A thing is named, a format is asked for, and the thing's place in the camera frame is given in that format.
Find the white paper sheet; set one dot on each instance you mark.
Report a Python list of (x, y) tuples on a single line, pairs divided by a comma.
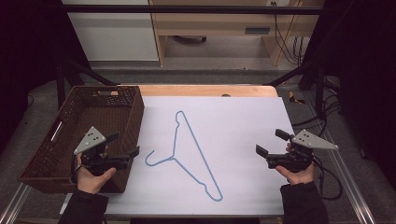
[(243, 140)]

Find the black metal crossbar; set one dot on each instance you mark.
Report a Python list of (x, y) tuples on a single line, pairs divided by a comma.
[(193, 9)]

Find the person's right hand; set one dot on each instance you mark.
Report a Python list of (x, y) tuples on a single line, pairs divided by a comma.
[(298, 177)]

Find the person's left hand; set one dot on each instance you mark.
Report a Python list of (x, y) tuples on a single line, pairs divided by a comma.
[(90, 182)]

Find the aluminium frame rail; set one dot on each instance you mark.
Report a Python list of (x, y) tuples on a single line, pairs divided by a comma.
[(12, 203), (348, 177)]

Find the white cabinet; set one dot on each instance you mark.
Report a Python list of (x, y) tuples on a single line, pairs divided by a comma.
[(113, 34)]

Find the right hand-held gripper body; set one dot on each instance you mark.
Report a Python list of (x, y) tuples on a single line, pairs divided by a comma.
[(311, 141)]

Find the brown woven basket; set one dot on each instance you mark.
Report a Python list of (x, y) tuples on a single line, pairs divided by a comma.
[(93, 115)]

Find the black metal stand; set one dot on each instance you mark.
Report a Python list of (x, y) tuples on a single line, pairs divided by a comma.
[(317, 84), (61, 82)]

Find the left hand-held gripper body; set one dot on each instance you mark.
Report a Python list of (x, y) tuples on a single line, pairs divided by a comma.
[(90, 140)]

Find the yellow and black tool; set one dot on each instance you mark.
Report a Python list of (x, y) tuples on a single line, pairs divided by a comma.
[(294, 98)]

